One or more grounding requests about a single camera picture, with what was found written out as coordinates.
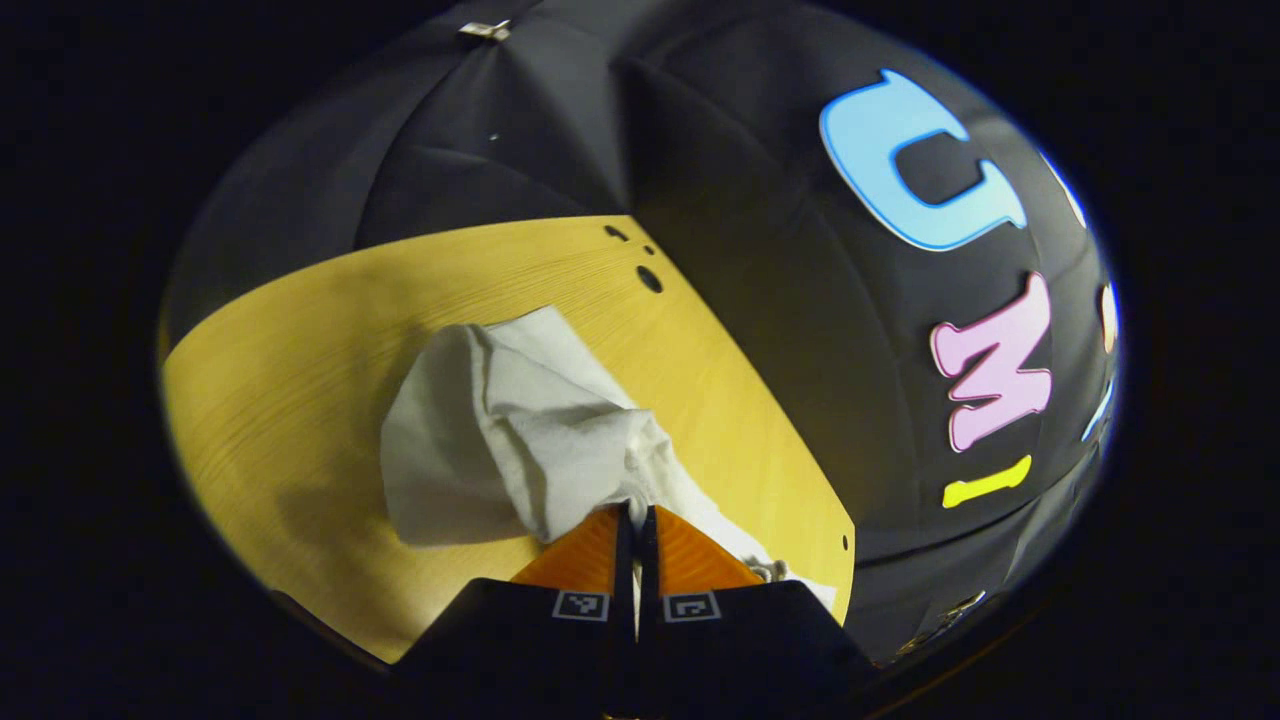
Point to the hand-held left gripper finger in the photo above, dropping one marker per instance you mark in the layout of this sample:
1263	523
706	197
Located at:
648	600
626	600

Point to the white jeans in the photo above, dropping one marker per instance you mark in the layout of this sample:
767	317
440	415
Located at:
480	430

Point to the black backdrop cloth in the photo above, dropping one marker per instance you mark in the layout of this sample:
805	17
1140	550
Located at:
740	200

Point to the small light clip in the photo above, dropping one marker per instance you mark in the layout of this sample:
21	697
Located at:
485	30

